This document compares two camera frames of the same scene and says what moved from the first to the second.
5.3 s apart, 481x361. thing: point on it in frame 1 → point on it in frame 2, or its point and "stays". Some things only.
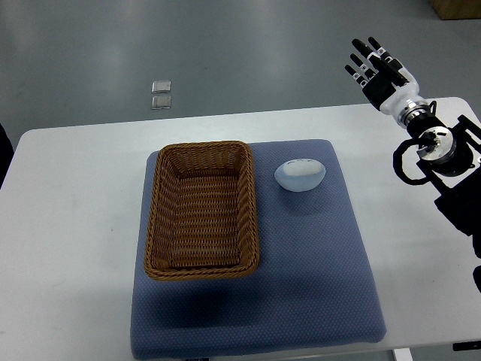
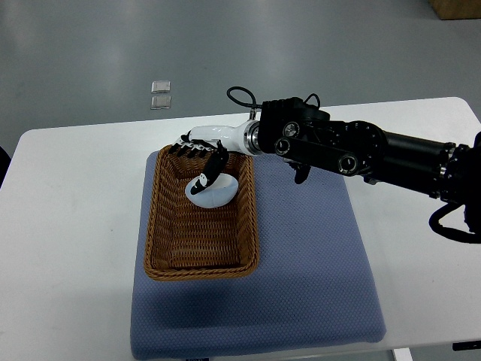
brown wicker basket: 201,221 stays
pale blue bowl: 300,174 → 217,194
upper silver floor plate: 161,86 stays
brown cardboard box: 457,9 stays
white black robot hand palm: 380,89 → 244,139
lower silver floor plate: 161,102 stays
